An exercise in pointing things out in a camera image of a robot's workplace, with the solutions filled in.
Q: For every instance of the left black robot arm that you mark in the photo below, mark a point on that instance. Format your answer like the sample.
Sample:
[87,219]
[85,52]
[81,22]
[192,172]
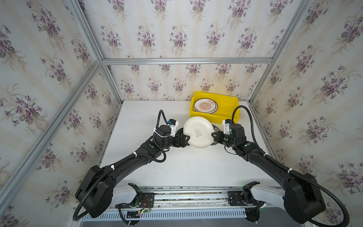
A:
[95,192]

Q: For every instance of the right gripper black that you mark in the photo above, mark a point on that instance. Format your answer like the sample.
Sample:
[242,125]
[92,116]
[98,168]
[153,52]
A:
[219,135]

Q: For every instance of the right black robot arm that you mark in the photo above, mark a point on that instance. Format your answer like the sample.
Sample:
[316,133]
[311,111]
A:
[303,198]

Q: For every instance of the yellow plastic bin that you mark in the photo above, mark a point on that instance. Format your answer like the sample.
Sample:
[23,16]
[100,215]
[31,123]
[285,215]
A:
[226,106]

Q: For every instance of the aluminium frame post left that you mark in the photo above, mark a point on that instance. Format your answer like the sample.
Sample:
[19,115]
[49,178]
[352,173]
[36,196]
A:
[57,106]

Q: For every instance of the aluminium frame post right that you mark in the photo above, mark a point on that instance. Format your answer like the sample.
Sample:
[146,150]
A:
[281,47]

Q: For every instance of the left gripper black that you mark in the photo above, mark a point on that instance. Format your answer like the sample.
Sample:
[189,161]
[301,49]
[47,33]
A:
[181,137]

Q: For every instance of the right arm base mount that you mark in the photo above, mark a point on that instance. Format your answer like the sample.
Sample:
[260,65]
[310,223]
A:
[245,197]

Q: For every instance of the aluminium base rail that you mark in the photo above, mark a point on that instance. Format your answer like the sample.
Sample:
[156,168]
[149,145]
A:
[180,204]

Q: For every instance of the aluminium frame back crossbar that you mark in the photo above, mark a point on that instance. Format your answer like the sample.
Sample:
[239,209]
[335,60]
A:
[171,61]

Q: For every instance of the aluminium frame post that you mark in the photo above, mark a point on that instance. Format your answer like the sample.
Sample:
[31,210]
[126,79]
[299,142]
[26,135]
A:
[281,47]
[57,106]

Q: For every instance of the black round plate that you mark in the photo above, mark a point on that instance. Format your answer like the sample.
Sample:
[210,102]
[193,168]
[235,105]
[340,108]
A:
[180,133]

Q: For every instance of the white plate orange sunburst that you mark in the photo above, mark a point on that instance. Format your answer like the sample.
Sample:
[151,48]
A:
[205,105]

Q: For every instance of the cream plate bear drawing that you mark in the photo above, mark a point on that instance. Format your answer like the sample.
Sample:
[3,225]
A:
[200,132]

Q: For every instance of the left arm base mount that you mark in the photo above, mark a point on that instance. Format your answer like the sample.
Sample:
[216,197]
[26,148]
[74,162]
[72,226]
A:
[130,212]

